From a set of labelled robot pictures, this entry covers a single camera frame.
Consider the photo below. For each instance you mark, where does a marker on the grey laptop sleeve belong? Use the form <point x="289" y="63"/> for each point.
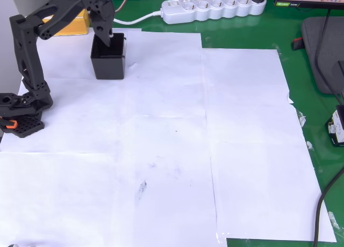
<point x="334" y="37"/>

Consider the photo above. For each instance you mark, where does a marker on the yellow cardboard box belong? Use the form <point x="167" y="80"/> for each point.
<point x="78" y="29"/>

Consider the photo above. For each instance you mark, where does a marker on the red black small tab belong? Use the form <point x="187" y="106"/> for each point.
<point x="297" y="44"/>

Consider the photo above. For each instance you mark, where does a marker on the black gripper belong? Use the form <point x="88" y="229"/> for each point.
<point x="100" y="22"/>

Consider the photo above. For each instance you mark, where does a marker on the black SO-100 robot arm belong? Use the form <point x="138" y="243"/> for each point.
<point x="28" y="56"/>

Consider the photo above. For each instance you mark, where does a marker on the black square container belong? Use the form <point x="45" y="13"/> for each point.
<point x="108" y="67"/>

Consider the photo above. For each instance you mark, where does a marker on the orange black table clamp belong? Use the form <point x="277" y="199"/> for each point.
<point x="12" y="124"/>

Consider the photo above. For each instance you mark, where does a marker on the white paper table covering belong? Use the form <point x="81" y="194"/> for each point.
<point x="161" y="96"/>

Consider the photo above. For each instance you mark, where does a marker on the green desk mat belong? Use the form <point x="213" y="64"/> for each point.
<point x="295" y="69"/>

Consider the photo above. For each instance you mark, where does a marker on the white power strip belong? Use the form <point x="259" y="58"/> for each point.
<point x="215" y="12"/>

